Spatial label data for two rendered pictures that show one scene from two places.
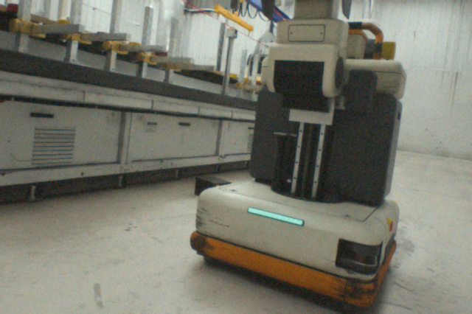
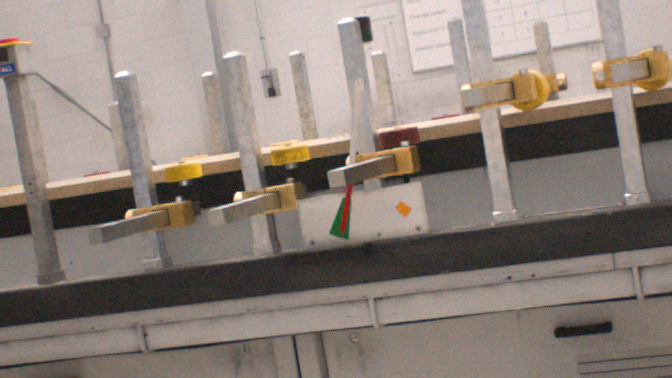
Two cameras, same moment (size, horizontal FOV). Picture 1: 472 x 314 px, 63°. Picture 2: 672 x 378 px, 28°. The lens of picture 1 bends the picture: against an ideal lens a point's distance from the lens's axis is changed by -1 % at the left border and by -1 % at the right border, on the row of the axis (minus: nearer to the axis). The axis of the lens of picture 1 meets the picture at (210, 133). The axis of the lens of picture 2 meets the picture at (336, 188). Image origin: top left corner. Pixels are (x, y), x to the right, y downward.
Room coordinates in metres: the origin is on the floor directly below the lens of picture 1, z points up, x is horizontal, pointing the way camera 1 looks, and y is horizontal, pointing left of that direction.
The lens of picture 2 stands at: (3.18, -3.01, 0.95)
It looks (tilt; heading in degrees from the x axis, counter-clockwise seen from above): 3 degrees down; 79
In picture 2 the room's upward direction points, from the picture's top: 10 degrees counter-clockwise
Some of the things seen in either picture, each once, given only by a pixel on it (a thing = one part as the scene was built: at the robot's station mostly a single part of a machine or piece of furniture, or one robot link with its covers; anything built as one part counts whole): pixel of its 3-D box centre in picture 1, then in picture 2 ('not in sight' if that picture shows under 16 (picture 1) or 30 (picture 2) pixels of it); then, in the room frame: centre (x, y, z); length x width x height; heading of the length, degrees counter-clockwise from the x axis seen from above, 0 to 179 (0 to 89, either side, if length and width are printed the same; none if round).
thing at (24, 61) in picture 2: (231, 33); (12, 61); (3.07, -0.07, 1.18); 0.07 x 0.07 x 0.08; 60
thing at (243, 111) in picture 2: (253, 81); (253, 169); (3.52, -0.33, 0.87); 0.04 x 0.04 x 0.48; 60
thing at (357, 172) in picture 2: not in sight; (374, 168); (3.71, -0.57, 0.84); 0.43 x 0.03 x 0.04; 60
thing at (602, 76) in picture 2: not in sight; (631, 70); (4.18, -0.72, 0.95); 0.14 x 0.06 x 0.05; 150
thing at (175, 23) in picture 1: (170, 57); not in sight; (2.43, 0.30, 0.86); 0.04 x 0.04 x 0.48; 60
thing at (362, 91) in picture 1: (325, 88); not in sight; (1.32, -0.37, 0.68); 0.28 x 0.27 x 0.25; 59
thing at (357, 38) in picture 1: (334, 48); not in sight; (1.59, -0.46, 0.87); 0.23 x 0.15 x 0.11; 59
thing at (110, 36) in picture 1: (93, 37); not in sight; (1.78, 0.58, 0.83); 0.43 x 0.03 x 0.04; 60
